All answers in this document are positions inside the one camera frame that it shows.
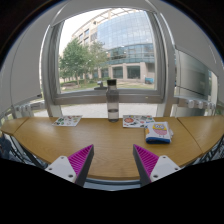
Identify glass office building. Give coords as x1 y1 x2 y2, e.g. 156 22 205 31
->
71 11 157 84

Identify white owl print towel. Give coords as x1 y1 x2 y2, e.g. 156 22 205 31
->
144 121 174 145

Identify small sticker sheet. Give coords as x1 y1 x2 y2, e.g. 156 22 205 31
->
51 115 83 127

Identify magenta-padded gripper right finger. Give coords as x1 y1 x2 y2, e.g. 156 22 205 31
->
133 144 182 187

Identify clear bottle with black cap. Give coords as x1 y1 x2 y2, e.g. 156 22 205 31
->
105 79 120 123

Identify green tree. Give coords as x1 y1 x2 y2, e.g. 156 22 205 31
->
59 39 108 86

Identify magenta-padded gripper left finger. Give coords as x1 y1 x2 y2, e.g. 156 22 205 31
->
44 144 95 187

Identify large sticker sheet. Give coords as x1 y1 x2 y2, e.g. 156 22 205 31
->
122 114 156 129

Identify grey rail with white sockets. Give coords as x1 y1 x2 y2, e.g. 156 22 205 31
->
173 95 218 111
13 100 46 115

